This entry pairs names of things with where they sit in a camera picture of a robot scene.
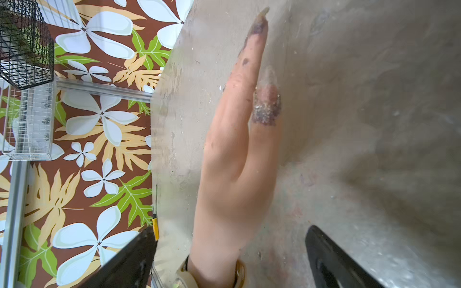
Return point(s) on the yellow handled tool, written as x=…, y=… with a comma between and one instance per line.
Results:
x=155, y=226

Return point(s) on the aluminium frame post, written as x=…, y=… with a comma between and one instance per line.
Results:
x=10, y=256

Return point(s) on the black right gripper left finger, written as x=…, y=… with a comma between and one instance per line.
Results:
x=130, y=268

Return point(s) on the mannequin hand with painted nails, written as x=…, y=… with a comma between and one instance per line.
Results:
x=241, y=153

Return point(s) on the white wire basket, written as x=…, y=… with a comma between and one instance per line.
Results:
x=29, y=123

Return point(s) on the black wire basket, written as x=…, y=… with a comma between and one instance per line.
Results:
x=27, y=47

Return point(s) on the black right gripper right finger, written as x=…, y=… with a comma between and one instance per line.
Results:
x=331, y=266

